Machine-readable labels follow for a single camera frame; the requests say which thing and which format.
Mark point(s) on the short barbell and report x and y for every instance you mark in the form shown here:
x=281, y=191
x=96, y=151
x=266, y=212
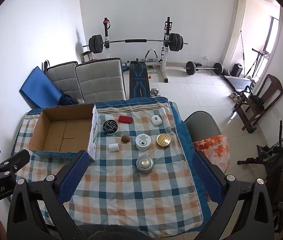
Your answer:
x=191, y=68

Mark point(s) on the orange star-print bag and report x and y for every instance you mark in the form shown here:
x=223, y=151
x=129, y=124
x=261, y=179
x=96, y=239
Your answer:
x=214, y=150

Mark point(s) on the black speaker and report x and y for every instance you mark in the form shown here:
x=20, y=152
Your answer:
x=237, y=70

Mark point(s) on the white barbell rack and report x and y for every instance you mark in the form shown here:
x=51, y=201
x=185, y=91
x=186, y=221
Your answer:
x=166, y=55

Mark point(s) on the white oval case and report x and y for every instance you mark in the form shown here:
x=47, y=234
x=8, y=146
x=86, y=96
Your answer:
x=156, y=120

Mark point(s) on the grey plastic chair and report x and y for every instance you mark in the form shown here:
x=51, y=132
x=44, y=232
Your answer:
x=201, y=125

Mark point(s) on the silver round tin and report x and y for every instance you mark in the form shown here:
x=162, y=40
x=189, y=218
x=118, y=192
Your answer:
x=144, y=163

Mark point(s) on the brown walnut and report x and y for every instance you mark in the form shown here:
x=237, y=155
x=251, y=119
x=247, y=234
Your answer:
x=125, y=139

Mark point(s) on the gold round tin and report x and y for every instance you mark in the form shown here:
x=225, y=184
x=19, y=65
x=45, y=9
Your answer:
x=163, y=140

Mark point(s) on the dark blue cloth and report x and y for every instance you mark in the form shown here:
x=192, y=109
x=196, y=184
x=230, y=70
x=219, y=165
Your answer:
x=67, y=100

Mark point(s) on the blue foam mat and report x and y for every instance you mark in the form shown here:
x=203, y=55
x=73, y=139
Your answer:
x=37, y=87

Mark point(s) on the small wooden stool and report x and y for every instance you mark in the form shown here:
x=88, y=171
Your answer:
x=87, y=56

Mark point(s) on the black weight bench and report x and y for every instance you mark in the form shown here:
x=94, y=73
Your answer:
x=138, y=80

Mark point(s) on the small white cylinder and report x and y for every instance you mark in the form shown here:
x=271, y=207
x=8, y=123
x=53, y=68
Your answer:
x=113, y=147

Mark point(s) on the red case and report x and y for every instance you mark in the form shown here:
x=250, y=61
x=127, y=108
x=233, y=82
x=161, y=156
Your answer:
x=125, y=119

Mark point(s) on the chrome dumbbell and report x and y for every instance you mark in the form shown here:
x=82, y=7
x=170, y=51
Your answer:
x=154, y=92

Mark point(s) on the black folded scooter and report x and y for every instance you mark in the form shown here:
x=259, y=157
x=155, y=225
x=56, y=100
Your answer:
x=269, y=152

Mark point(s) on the checked blanket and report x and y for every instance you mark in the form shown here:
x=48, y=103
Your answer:
x=131, y=192

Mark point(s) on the black round tin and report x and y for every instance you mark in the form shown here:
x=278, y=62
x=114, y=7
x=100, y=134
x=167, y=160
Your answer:
x=110, y=127

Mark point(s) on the white round jar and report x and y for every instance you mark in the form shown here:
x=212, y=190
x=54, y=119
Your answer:
x=142, y=141

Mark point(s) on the dark wooden chair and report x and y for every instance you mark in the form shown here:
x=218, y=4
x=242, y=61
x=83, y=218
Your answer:
x=269, y=90

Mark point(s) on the brown cardboard box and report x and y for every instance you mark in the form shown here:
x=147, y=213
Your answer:
x=56, y=135

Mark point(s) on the pair of shoes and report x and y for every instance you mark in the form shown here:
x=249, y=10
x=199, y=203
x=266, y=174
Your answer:
x=235, y=97

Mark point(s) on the treadmill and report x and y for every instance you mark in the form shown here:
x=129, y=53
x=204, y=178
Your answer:
x=239, y=82

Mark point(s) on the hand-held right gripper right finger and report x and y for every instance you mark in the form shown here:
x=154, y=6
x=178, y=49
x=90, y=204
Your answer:
x=206, y=180

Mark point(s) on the long barbell with black plates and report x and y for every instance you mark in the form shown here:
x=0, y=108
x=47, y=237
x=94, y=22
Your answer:
x=96, y=44

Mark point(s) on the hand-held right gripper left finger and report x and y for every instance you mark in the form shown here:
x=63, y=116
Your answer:
x=74, y=176

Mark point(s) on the grey tufted cushion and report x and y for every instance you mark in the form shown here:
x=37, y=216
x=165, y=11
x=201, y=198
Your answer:
x=64, y=80
x=100, y=80

